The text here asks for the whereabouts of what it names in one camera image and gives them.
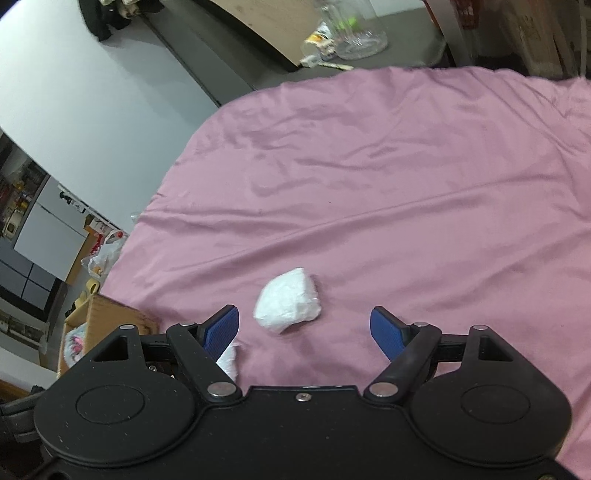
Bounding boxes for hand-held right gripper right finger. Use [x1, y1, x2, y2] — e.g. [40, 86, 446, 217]
[363, 305, 517, 401]

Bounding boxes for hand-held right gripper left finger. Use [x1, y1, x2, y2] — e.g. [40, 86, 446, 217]
[83, 305, 243, 402]

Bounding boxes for white cloth bundle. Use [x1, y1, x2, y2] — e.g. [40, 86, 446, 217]
[253, 267, 321, 334]

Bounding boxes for cardboard box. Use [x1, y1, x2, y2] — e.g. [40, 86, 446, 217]
[58, 294, 160, 374]

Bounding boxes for grey and pink plush toy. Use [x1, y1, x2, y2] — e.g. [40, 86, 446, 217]
[65, 324, 90, 370]

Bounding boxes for white red print plastic bag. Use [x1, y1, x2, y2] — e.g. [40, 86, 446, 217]
[82, 229, 127, 280]

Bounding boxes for pink bed sheet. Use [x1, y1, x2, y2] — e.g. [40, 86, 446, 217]
[99, 67, 591, 480]

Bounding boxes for white kitchen cabinet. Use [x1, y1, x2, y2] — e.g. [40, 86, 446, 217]
[14, 173, 93, 282]

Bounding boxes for grey door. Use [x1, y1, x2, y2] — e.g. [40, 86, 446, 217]
[143, 9, 259, 109]

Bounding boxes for clear plastic water jug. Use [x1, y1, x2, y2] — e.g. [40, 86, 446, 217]
[314, 0, 391, 60]

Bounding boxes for clothes hanging on door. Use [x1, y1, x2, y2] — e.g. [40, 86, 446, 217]
[76, 0, 162, 42]

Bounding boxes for beige tote bag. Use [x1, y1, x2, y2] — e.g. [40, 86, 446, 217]
[499, 0, 578, 77]

